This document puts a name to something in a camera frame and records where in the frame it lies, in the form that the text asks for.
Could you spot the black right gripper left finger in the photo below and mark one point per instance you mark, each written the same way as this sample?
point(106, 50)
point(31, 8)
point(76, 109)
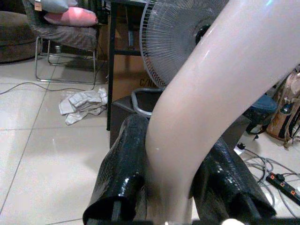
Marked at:
point(122, 168)

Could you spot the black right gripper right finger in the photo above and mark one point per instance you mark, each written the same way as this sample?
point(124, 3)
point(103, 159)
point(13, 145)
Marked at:
point(226, 180)

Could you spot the black power strip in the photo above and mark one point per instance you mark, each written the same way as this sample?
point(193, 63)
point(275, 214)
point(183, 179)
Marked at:
point(284, 185)

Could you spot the black dustpan with grey rim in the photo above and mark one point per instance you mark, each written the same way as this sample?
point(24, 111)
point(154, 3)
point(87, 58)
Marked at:
point(140, 103)

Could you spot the crumpled white cloth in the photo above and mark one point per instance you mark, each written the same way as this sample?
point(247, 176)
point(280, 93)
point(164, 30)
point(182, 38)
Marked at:
point(82, 103)

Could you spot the blue round stool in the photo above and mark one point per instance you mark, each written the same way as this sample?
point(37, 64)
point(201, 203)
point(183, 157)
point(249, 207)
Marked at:
point(263, 110)

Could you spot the beige patterned bag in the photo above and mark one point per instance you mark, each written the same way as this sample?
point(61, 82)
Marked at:
point(287, 107)

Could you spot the brown cardboard box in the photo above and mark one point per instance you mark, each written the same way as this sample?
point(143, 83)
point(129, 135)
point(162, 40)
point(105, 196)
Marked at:
point(126, 72)

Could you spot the grey cushioned metal chair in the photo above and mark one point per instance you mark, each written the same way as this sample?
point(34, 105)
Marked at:
point(63, 37)

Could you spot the pink pillow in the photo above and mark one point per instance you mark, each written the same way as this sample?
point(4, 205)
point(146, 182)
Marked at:
point(72, 16)

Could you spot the dark brown sofa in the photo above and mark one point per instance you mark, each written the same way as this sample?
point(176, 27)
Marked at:
point(14, 35)

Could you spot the grey pillow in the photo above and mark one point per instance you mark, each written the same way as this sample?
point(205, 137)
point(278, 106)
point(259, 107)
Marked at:
point(55, 4)

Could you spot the black wall plug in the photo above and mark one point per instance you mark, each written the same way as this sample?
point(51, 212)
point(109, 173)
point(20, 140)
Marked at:
point(241, 146)

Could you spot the black metal table frame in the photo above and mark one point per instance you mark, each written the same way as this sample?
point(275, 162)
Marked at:
point(112, 58)

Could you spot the grey pedestal fan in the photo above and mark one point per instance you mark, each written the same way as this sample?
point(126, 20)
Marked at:
point(168, 39)

